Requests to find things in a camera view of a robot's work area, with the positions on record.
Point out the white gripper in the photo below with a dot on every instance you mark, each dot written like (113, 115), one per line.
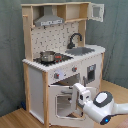
(80, 95)

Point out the white oven door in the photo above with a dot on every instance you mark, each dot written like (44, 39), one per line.
(60, 109)

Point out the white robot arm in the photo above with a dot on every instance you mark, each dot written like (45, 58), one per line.
(100, 107)

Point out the wooden toy kitchen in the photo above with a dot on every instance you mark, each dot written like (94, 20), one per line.
(38, 78)

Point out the white cabinet door with dispenser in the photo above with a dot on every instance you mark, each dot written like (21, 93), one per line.
(91, 71)

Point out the left red stove knob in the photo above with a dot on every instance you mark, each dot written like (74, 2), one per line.
(56, 75)

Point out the black toy stovetop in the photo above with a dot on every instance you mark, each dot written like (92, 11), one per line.
(58, 58)

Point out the grey toy sink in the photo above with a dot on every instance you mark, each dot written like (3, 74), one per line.
(79, 51)

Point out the black toy faucet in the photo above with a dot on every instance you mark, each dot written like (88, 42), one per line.
(73, 40)

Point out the silver toy pot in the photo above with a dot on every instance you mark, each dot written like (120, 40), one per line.
(47, 56)

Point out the grey backdrop curtain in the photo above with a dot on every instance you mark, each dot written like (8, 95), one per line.
(112, 34)

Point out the grey range hood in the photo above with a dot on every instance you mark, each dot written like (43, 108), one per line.
(48, 18)

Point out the white microwave door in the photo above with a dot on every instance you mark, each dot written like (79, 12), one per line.
(96, 12)

